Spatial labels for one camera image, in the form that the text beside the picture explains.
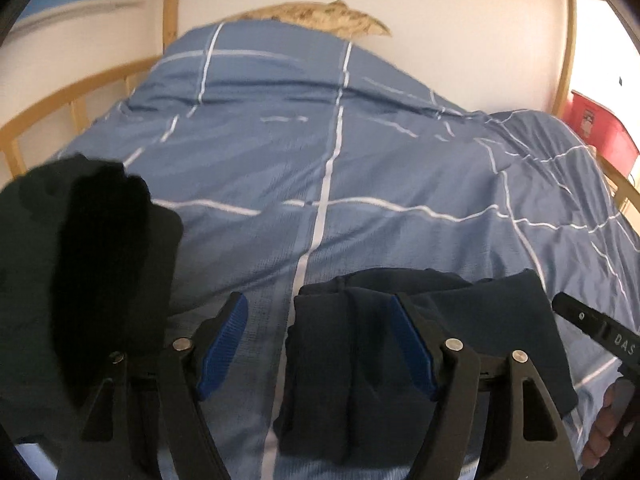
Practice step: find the beige patterned pillow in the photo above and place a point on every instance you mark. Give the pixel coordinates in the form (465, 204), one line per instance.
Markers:
(320, 17)

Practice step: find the wooden bunk bed frame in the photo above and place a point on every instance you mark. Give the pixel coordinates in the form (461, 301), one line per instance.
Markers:
(171, 10)

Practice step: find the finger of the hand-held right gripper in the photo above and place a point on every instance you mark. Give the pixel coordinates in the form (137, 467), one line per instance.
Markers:
(580, 316)

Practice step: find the dark navy pants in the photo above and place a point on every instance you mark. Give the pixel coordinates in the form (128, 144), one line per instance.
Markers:
(340, 360)

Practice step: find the black folded garment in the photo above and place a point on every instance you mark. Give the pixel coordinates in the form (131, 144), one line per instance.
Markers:
(75, 260)

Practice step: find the red storage box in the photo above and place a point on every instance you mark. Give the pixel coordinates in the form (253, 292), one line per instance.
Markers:
(605, 130)

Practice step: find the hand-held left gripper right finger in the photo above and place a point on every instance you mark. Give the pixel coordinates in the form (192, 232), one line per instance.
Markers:
(415, 350)

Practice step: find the blue checked duvet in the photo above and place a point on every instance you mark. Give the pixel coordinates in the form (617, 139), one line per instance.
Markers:
(375, 160)

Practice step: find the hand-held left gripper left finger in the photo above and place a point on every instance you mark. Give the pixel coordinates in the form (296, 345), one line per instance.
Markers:
(222, 350)

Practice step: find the person's right hand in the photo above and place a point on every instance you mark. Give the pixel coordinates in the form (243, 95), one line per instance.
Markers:
(607, 420)

